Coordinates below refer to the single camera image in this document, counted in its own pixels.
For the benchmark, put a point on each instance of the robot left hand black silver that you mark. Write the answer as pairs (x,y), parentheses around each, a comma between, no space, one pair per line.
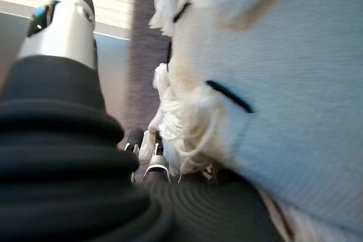
(56,154)

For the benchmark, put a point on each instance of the white fringed cushion black stitches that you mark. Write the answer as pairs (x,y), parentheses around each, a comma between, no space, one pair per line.
(283,83)

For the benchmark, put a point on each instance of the dark grey fabric sofa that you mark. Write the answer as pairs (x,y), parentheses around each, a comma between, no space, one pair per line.
(144,55)

